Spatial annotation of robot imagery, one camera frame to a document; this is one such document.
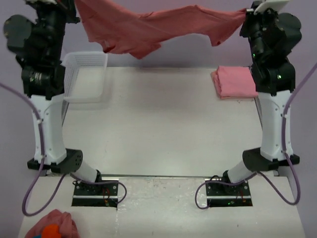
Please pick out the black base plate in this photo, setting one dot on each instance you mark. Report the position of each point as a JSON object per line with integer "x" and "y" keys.
{"x": 102, "y": 195}
{"x": 219, "y": 195}

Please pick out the red polo t shirt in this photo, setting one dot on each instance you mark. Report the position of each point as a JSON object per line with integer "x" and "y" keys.
{"x": 120, "y": 31}

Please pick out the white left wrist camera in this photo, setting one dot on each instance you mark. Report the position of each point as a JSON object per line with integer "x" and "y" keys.
{"x": 42, "y": 1}

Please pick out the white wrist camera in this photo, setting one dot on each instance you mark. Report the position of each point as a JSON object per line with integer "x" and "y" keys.
{"x": 42, "y": 1}
{"x": 260, "y": 6}

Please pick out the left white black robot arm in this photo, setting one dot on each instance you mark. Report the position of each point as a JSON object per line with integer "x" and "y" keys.
{"x": 37, "y": 46}

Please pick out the orange blue toy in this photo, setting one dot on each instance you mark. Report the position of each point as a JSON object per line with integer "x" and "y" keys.
{"x": 51, "y": 231}

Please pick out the folded peach t shirt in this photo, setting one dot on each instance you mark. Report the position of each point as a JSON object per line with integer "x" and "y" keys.
{"x": 216, "y": 84}

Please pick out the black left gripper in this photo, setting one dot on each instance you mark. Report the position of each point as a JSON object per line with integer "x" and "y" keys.
{"x": 68, "y": 12}

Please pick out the crumpled red cloth pile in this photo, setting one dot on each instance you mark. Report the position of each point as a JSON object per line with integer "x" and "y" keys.
{"x": 67, "y": 227}

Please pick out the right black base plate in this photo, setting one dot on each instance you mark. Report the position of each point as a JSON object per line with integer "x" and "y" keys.
{"x": 219, "y": 195}

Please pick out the white plastic basket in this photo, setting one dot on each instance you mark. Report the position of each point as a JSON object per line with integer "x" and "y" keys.
{"x": 84, "y": 79}

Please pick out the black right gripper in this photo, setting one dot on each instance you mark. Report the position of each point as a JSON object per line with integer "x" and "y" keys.
{"x": 250, "y": 19}

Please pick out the folded pink t shirt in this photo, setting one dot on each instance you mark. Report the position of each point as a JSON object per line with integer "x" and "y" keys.
{"x": 235, "y": 80}

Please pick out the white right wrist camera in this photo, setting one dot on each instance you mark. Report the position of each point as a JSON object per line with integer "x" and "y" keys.
{"x": 260, "y": 6}

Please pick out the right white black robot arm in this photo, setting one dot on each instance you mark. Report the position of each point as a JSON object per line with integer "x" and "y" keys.
{"x": 275, "y": 80}

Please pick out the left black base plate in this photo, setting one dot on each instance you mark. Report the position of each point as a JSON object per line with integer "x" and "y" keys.
{"x": 102, "y": 195}

